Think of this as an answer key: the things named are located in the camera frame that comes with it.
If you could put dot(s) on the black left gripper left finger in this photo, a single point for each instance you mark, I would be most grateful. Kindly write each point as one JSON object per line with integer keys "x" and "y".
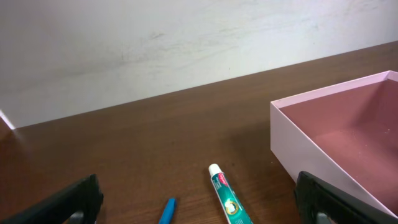
{"x": 78, "y": 203}

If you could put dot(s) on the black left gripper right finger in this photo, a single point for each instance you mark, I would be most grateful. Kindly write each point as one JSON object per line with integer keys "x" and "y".
{"x": 320, "y": 202}

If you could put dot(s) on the pink cardboard box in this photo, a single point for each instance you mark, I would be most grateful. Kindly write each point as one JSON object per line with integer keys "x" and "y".
{"x": 345, "y": 134}

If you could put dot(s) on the green Colgate toothpaste tube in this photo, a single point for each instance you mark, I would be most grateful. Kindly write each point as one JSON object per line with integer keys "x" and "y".
{"x": 232, "y": 207}

